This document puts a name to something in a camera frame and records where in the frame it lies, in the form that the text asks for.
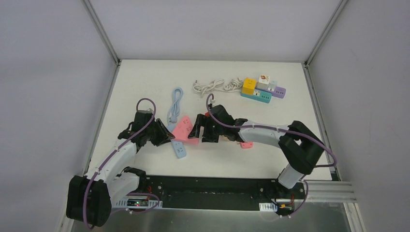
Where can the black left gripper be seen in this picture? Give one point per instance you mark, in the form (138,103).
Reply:
(155,132)

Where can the beige cube socket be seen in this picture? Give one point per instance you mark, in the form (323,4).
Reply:
(227,137)

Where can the aluminium frame rail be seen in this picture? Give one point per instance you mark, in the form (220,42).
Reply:
(101,31)

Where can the yellow cube socket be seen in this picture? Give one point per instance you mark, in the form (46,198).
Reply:
(248,86)

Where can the teal power strip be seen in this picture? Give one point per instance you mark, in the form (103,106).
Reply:
(258,95)

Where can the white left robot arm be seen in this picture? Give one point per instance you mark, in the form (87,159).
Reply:
(91,196)

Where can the pink plug adapter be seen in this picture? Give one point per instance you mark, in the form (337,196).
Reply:
(246,145)

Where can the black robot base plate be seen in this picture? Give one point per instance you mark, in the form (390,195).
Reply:
(208,193)

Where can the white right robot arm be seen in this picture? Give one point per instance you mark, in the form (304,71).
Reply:
(300,146)

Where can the white cube socket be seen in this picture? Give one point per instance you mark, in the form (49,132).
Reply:
(263,82)

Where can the purple power strip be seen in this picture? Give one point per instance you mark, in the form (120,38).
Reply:
(276,91)

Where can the pink power strip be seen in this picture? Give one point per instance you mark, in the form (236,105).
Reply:
(182,130)

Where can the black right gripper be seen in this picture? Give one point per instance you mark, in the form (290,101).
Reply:
(208,128)

